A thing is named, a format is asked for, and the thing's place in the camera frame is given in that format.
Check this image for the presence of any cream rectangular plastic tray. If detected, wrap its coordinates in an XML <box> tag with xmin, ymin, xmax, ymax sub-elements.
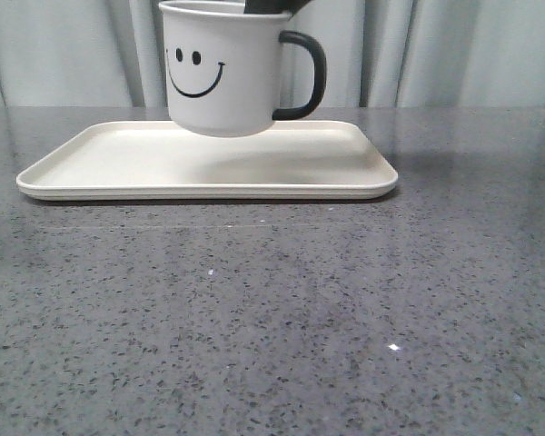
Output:
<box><xmin>16</xmin><ymin>121</ymin><xmax>399</xmax><ymax>201</ymax></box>

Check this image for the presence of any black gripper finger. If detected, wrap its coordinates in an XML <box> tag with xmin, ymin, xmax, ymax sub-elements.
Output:
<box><xmin>243</xmin><ymin>0</ymin><xmax>311</xmax><ymax>15</ymax></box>

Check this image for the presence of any white smiley mug black handle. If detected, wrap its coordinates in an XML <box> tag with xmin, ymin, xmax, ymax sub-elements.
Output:
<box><xmin>159</xmin><ymin>1</ymin><xmax>327</xmax><ymax>137</ymax></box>

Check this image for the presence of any pale grey-green curtain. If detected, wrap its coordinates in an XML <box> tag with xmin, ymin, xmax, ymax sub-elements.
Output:
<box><xmin>0</xmin><ymin>1</ymin><xmax>545</xmax><ymax>107</ymax></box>

